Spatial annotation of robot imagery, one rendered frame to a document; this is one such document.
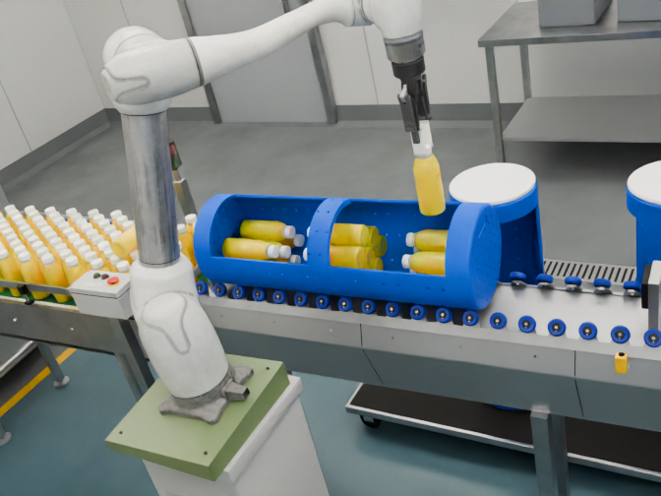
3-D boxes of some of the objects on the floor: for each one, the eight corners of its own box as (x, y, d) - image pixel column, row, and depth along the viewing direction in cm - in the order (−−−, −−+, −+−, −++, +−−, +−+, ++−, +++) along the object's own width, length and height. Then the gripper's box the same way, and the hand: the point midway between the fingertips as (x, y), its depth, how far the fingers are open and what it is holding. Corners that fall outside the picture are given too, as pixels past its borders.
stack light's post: (255, 398, 340) (179, 182, 285) (248, 397, 342) (171, 182, 287) (260, 392, 343) (186, 177, 288) (253, 391, 345) (177, 177, 290)
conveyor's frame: (248, 517, 283) (172, 328, 238) (-33, 437, 361) (-131, 283, 316) (306, 426, 317) (250, 246, 272) (37, 371, 396) (-40, 224, 351)
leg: (570, 528, 249) (559, 386, 218) (553, 524, 252) (539, 383, 221) (573, 515, 253) (563, 373, 222) (556, 511, 256) (543, 370, 225)
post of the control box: (208, 523, 284) (113, 311, 234) (199, 521, 286) (104, 310, 236) (213, 515, 287) (122, 303, 237) (205, 512, 289) (112, 302, 239)
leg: (562, 564, 239) (548, 420, 208) (543, 559, 242) (527, 416, 211) (566, 548, 243) (553, 405, 212) (547, 544, 246) (532, 403, 215)
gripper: (408, 69, 164) (426, 166, 176) (434, 43, 176) (449, 136, 188) (378, 72, 168) (396, 166, 179) (404, 45, 180) (421, 137, 191)
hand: (421, 138), depth 182 cm, fingers closed on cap, 4 cm apart
